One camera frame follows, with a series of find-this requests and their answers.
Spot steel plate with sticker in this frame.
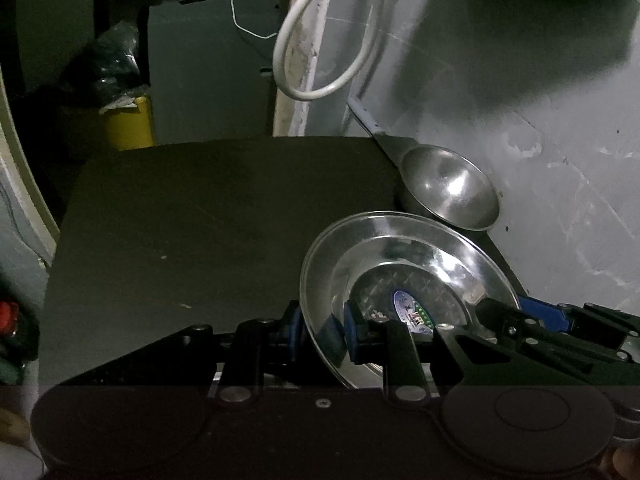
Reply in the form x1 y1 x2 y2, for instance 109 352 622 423
298 211 520 388

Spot yellow bin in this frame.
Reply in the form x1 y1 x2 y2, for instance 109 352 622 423
100 96 155 151

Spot red lidded jar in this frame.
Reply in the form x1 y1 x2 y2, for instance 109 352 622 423
0 301 20 338

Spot black plastic bag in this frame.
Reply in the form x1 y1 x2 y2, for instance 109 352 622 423
94 20 145 107

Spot white looped cable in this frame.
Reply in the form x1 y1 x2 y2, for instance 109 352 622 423
271 0 388 102

